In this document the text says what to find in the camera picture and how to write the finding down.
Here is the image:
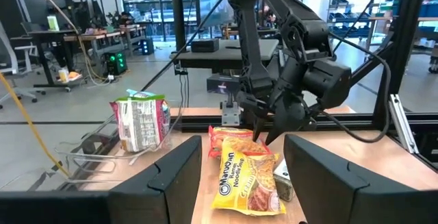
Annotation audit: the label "flat black box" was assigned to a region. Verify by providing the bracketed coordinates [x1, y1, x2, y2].
[190, 38, 220, 53]

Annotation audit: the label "grey office chair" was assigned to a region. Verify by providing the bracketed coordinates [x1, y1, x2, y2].
[0, 20, 39, 110]

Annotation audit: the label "silver aluminium strut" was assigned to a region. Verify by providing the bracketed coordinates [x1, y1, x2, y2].
[388, 93, 420, 155]

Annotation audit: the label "large display screen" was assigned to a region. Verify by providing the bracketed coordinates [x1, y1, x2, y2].
[198, 0, 237, 28]

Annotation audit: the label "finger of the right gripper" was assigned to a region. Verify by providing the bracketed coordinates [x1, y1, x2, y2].
[235, 91, 272, 142]
[265, 89, 308, 147]

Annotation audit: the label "white green ramen packet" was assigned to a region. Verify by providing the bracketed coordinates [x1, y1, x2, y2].
[109, 93, 171, 153]

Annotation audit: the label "silver frame bracket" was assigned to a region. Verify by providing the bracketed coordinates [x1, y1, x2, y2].
[220, 100, 242, 127]

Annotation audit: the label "blue ramen noodle packet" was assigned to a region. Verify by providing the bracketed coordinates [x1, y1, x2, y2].
[125, 88, 171, 115]

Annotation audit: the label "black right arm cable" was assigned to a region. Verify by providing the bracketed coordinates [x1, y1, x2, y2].
[320, 32, 393, 145]

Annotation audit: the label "wooden workbench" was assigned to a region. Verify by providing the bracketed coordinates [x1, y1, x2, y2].
[63, 25, 148, 59]

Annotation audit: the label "black office desk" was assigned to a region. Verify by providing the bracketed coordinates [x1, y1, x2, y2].
[10, 28, 85, 93]

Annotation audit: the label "clear plastic bin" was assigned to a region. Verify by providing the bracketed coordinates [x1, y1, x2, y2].
[54, 90, 184, 170]

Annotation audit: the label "yellow ramen noodle packet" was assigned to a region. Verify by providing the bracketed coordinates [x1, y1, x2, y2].
[210, 136, 287, 217]

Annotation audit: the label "yellow cable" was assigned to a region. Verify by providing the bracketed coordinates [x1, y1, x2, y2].
[0, 73, 71, 179]

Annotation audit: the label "blue storage bins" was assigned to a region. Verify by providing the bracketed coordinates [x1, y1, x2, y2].
[419, 3, 438, 18]

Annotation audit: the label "orange ramen noodle packet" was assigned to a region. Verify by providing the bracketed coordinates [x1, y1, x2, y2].
[207, 125, 271, 160]

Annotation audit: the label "black lit device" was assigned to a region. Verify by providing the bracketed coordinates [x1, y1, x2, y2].
[206, 74, 240, 95]

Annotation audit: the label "person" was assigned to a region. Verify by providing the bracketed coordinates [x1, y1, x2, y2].
[118, 11, 136, 26]

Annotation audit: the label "yellow-green box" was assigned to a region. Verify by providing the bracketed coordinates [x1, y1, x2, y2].
[47, 14, 60, 32]

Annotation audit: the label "black side table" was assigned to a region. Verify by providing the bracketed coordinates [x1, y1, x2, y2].
[170, 38, 280, 74]

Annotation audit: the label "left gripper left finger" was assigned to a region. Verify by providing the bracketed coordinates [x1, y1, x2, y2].
[0, 134, 204, 224]

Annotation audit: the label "thin black cable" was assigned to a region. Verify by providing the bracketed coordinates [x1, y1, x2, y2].
[140, 0, 242, 93]

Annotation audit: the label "small black lit tower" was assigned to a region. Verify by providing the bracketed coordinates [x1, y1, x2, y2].
[139, 38, 155, 55]

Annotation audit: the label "wooden table grey legs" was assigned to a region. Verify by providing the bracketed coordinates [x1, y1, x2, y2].
[365, 16, 438, 52]

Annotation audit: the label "herb jar white lid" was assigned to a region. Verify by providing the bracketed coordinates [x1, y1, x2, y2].
[272, 158, 295, 203]

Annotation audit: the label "black vertical post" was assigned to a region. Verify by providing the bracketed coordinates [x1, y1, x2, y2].
[169, 0, 188, 52]

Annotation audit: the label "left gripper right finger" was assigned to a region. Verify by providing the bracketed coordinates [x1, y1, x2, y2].
[282, 133, 438, 224]

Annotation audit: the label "green-lit computer tower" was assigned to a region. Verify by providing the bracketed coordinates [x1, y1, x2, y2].
[104, 49, 128, 76]

